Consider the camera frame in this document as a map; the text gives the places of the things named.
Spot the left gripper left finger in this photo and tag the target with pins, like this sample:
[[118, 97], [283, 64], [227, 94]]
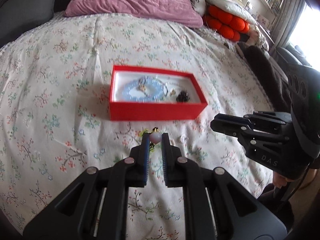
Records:
[[139, 170]]

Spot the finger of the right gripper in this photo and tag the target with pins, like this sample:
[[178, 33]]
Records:
[[264, 120], [230, 125]]

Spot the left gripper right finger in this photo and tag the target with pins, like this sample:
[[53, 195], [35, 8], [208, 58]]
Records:
[[172, 169]]

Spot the green bead bracelet white pendant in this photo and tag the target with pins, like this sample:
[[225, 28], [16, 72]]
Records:
[[155, 138]]

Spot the black crystal hair claw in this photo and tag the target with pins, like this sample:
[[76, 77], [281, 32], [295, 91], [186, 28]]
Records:
[[183, 97]]

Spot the red jewelry box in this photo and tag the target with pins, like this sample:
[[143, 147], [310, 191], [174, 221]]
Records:
[[149, 94]]

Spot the person's right hand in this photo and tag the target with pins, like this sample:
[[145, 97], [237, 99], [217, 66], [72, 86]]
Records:
[[278, 180]]

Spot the dark brown blanket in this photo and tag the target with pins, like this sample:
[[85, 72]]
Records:
[[272, 79]]

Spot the floral bed sheet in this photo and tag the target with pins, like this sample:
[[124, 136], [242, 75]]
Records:
[[54, 103]]

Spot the orange knitted cushion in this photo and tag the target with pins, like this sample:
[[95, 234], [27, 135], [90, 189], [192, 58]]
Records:
[[226, 24]]

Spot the dark grey cushion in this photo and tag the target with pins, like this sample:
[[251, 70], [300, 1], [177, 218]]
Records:
[[19, 16]]

